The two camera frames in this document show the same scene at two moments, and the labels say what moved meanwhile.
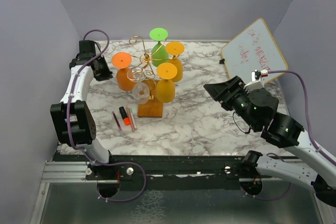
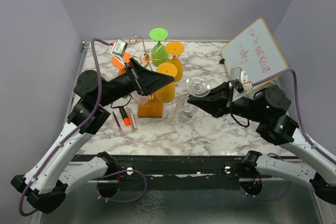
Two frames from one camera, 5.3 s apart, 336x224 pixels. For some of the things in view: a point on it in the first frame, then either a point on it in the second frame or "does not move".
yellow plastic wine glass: (175, 49) does not move
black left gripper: (107, 73) -> (145, 81)
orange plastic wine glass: (123, 60) does not move
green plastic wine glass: (159, 54) does not move
